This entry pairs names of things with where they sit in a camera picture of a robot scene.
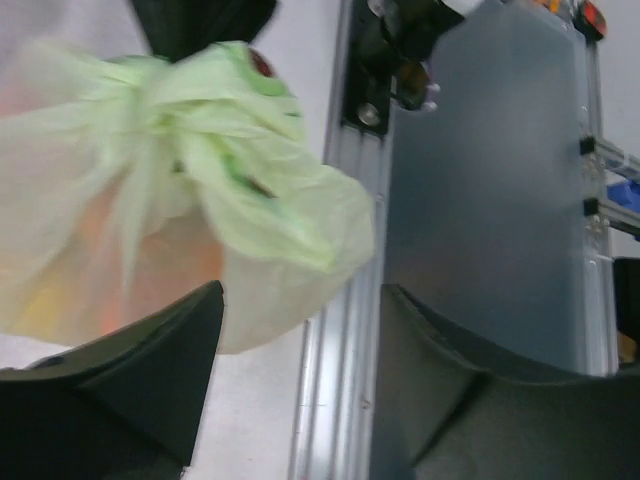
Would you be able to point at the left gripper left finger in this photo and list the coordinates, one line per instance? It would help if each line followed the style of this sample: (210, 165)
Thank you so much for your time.
(125, 406)

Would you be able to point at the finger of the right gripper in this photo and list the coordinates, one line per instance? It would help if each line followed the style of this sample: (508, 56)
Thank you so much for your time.
(178, 29)

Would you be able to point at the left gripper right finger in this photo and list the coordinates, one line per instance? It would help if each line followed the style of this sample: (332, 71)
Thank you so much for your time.
(451, 405)

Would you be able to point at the green avocado print plastic bag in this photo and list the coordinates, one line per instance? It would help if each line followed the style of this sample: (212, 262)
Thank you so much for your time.
(127, 183)

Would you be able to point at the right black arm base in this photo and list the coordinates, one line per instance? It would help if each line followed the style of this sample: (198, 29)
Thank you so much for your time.
(380, 73)

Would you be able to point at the aluminium front rail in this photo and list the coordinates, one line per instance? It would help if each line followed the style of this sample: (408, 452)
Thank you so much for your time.
(336, 390)

